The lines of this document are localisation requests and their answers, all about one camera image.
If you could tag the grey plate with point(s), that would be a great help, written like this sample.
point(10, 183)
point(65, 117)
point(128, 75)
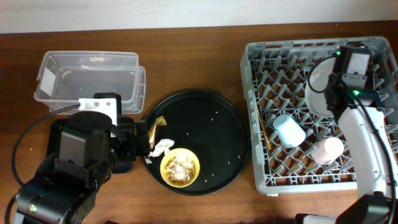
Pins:
point(317, 82)

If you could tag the light blue cup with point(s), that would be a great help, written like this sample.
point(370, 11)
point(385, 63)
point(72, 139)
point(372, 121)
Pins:
point(288, 131)

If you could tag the white tissue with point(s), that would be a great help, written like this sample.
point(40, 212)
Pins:
point(162, 147)

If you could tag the wooden chopstick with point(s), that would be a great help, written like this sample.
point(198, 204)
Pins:
point(263, 129)

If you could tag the grey dishwasher rack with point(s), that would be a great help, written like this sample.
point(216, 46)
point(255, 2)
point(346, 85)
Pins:
point(274, 76)

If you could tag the black rectangular tray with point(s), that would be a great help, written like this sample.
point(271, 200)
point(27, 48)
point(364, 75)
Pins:
point(124, 150)

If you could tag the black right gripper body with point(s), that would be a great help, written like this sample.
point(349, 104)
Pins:
point(337, 86)

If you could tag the yellow bowl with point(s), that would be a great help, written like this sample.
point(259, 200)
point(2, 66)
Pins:
point(179, 152)

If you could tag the pink cup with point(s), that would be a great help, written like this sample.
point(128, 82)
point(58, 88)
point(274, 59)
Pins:
point(327, 150)

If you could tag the clear plastic bin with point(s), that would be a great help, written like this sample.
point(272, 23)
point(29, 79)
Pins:
point(66, 76)

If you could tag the round black tray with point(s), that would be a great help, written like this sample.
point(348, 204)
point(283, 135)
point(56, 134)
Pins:
point(212, 128)

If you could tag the food scraps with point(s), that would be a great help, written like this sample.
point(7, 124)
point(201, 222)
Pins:
point(180, 170)

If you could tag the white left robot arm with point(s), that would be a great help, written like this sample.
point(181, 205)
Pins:
point(84, 152)

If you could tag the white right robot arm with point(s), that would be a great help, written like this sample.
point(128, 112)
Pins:
point(374, 163)

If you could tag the gold foil wrapper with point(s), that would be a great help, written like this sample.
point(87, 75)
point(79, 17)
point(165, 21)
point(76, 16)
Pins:
point(160, 121)

